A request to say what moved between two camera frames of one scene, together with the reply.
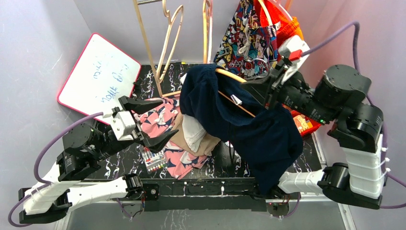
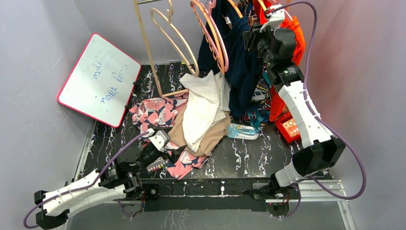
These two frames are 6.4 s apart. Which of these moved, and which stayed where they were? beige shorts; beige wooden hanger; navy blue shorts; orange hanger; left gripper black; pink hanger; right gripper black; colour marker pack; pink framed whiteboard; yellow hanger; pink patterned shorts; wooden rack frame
Moved: pink hanger; left gripper black; beige wooden hanger; navy blue shorts; right gripper black; orange hanger
Stayed: wooden rack frame; pink patterned shorts; yellow hanger; beige shorts; pink framed whiteboard; colour marker pack
